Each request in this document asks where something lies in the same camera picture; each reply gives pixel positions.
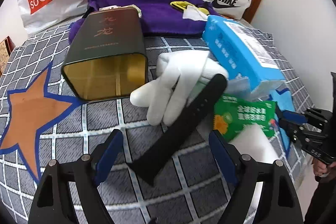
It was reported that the dark green tea tin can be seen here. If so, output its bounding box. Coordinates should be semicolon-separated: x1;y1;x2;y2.
61;7;148;102

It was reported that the black watch strap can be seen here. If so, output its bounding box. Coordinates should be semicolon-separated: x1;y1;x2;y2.
126;73;228;187

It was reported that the green snack packet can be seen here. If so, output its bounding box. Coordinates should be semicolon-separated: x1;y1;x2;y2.
213;94;276;141

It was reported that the blue tissue box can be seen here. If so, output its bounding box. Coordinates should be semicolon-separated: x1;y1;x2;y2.
202;15;285;98

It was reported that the patterned book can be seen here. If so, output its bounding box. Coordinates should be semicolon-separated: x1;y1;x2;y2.
0;36;15;75

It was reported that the purple towel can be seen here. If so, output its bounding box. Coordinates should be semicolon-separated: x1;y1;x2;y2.
68;0;218;43

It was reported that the white cotton glove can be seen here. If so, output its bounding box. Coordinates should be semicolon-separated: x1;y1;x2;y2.
130;50;229;126

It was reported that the person's right hand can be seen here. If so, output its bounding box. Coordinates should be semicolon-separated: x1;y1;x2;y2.
312;159;335;177

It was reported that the yellow black pouch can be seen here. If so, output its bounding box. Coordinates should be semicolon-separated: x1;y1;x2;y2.
170;1;210;15

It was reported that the fruit print wipe packet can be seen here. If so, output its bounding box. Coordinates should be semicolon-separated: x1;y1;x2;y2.
99;5;119;11

